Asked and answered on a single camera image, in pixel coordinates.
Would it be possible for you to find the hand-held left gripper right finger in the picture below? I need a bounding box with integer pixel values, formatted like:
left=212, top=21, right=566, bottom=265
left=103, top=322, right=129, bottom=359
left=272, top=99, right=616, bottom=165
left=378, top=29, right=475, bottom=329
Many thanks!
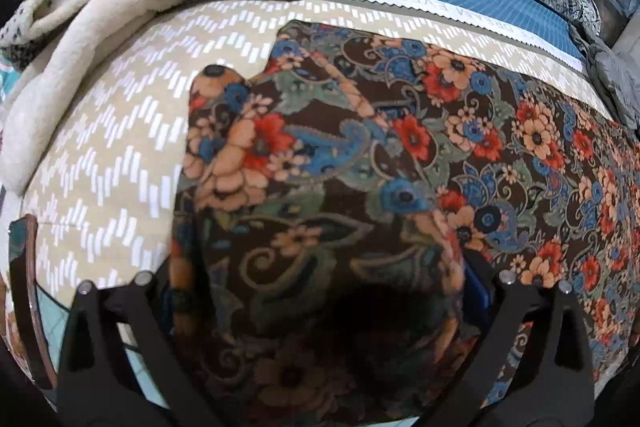
left=425, top=254, right=596, bottom=427

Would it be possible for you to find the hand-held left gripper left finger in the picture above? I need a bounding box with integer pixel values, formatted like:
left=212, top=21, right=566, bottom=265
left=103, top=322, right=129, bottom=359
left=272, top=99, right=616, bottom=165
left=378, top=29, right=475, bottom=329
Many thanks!
left=57, top=267, right=221, bottom=427

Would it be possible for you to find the brown floral dress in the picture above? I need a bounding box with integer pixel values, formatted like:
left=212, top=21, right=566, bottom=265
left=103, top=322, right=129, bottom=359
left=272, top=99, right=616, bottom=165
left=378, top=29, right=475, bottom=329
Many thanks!
left=170, top=21, right=640, bottom=427

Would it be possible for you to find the beige patterned bed sheet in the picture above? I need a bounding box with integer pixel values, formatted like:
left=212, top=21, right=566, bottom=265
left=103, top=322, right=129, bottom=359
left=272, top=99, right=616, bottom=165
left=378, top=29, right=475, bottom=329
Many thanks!
left=20, top=0, right=616, bottom=303

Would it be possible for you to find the grey puffer jacket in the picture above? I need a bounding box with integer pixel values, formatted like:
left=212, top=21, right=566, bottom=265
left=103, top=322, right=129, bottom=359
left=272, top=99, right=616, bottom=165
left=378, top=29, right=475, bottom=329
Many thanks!
left=570, top=0, right=640, bottom=130

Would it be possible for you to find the teal patterned cloth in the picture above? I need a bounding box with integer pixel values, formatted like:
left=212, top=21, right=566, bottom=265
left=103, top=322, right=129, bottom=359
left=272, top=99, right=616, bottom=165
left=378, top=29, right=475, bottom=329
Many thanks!
left=0, top=57, right=21, bottom=108

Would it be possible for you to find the brown wooden bed rail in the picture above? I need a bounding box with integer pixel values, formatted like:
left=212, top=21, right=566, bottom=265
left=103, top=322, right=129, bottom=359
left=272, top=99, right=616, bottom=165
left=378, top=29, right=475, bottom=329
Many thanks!
left=7, top=214, right=58, bottom=390

